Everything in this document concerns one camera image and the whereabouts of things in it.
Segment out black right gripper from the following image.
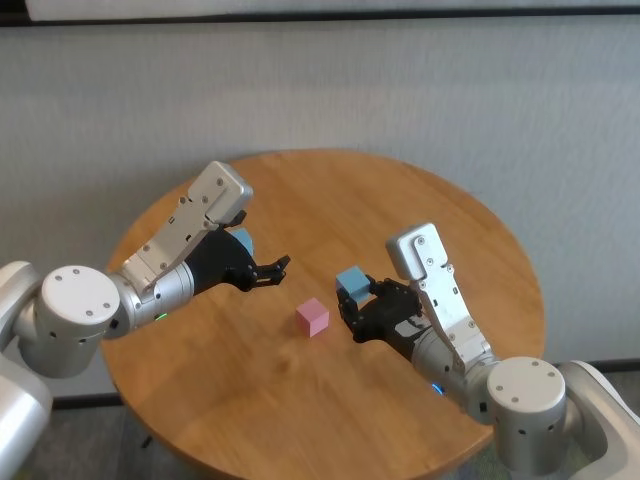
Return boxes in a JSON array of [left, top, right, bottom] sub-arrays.
[[336, 275, 435, 362]]

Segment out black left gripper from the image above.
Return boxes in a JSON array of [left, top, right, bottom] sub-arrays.
[[185, 209, 293, 297]]

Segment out blue building block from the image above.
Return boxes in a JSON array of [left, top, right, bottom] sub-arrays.
[[335, 265, 371, 304], [232, 227, 256, 256]]

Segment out pink building block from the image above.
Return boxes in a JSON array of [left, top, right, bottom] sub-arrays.
[[295, 297, 330, 338]]

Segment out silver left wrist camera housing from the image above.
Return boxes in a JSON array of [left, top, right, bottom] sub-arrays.
[[121, 160, 254, 294]]

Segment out black wall trim strip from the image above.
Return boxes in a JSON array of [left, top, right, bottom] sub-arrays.
[[0, 0, 640, 27]]

